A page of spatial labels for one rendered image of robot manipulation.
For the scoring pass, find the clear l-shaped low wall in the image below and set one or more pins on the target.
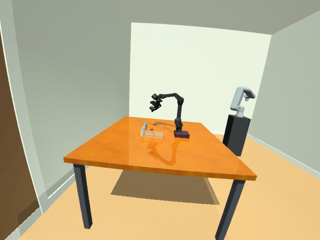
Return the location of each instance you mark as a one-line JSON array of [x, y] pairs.
[[150, 134]]

